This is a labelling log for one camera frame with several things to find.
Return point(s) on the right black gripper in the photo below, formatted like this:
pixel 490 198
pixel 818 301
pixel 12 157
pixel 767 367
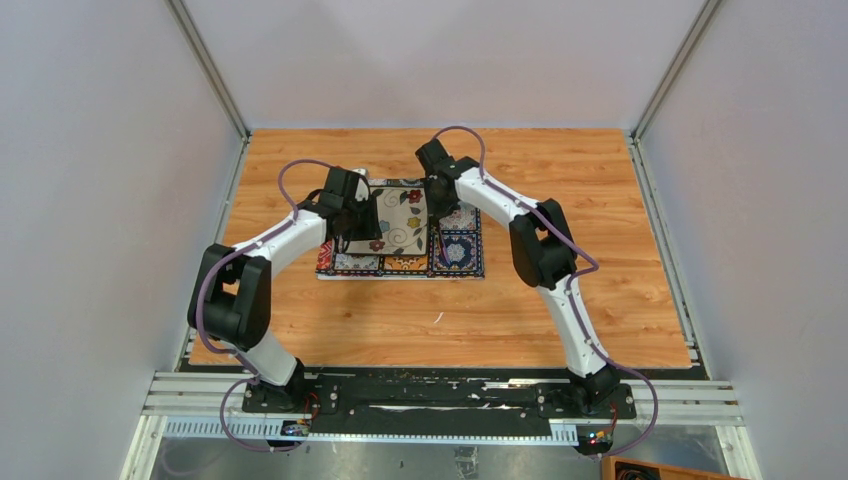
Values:
pixel 437 210

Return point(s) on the aluminium frame rail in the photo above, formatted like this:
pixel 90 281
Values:
pixel 209 404

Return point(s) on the purple handled knife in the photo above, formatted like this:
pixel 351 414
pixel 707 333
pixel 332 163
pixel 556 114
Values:
pixel 443 246

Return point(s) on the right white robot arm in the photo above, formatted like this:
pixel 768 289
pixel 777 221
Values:
pixel 544 257

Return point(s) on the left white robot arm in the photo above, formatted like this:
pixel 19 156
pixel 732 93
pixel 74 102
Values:
pixel 231 303

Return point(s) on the orange wooden box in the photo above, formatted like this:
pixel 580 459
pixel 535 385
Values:
pixel 614 468

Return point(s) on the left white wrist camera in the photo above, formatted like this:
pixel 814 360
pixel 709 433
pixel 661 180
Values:
pixel 362 186

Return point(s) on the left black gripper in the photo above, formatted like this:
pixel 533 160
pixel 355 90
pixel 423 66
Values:
pixel 371 229

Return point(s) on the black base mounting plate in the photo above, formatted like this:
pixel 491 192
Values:
pixel 452 402

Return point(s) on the square floral plate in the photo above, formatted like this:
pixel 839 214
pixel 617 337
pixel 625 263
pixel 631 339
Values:
pixel 403 218

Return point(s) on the colourful patterned placemat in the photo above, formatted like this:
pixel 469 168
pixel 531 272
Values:
pixel 463 234

